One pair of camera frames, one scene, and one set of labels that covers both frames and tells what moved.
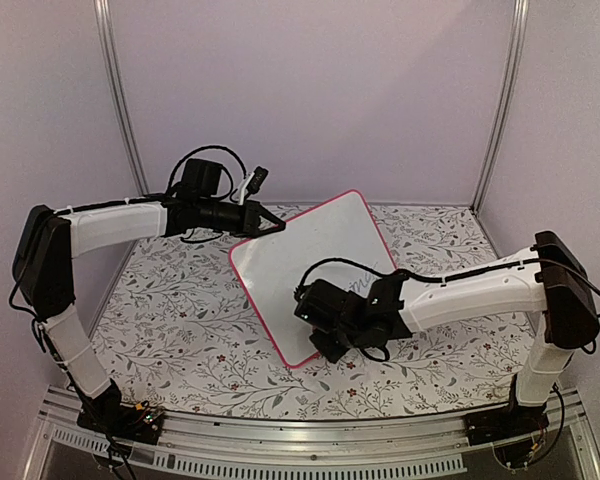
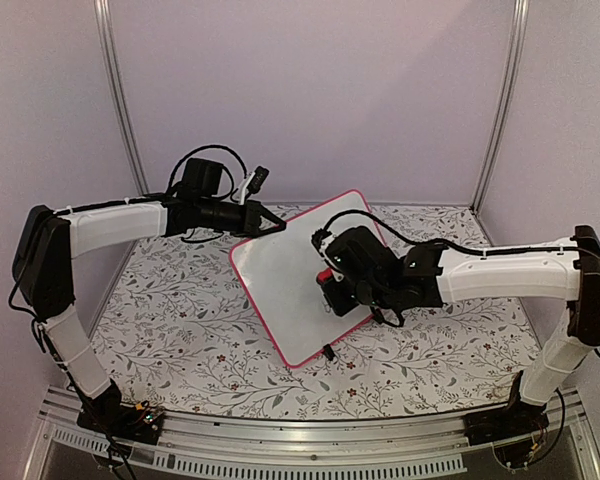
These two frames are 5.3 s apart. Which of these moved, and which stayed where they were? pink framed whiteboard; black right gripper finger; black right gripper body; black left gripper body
Moved: black right gripper finger; black right gripper body
Stayed: black left gripper body; pink framed whiteboard
